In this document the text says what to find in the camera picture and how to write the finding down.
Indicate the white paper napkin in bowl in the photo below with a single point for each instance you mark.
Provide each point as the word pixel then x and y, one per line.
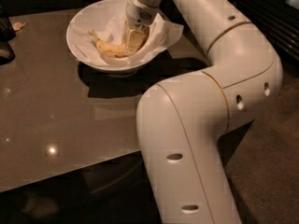
pixel 165 31

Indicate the dark slatted appliance in background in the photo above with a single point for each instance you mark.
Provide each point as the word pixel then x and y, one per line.
pixel 277 19

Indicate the yellow banana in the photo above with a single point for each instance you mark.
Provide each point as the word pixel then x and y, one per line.
pixel 113 51

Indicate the white ceramic bowl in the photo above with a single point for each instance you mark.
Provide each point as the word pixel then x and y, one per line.
pixel 81 25

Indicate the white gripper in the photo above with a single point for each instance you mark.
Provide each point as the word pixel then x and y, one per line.
pixel 137 13

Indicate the small crumpled scrap on table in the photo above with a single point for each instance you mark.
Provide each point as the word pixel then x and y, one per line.
pixel 17 26

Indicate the dark object at table edge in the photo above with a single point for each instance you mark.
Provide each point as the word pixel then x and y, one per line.
pixel 7 33

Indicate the pale slippers under table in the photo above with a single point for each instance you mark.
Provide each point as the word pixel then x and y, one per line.
pixel 38 207

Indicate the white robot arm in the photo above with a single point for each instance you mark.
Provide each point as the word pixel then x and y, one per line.
pixel 180 119

